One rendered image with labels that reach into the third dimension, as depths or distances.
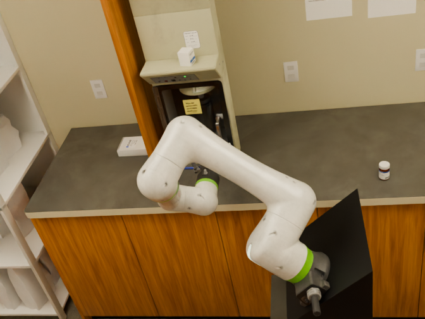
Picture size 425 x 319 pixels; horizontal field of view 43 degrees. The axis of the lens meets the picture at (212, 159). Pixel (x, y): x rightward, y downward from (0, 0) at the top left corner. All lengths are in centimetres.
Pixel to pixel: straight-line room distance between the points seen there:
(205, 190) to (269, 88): 95
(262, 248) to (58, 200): 132
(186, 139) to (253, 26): 117
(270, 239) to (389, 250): 105
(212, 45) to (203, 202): 66
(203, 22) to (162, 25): 17
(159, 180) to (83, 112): 160
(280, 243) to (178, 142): 43
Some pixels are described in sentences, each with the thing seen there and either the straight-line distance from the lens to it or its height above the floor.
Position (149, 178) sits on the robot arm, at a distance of 164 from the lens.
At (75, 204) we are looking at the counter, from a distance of 265.
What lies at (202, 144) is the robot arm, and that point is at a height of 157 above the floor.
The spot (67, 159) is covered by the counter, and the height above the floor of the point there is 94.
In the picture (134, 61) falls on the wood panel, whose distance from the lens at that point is 240.
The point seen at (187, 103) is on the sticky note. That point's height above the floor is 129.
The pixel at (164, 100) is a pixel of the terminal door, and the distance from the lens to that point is 245.
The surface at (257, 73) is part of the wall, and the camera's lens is 282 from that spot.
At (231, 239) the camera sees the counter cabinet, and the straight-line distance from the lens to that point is 258.
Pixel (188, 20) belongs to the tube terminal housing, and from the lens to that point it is 226.
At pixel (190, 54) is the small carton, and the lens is 223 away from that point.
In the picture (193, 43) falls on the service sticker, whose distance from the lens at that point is 230.
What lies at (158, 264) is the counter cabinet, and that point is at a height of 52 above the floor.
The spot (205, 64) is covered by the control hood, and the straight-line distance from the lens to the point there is 223.
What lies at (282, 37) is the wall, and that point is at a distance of 273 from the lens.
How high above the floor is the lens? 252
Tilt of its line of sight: 37 degrees down
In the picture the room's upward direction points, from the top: 12 degrees counter-clockwise
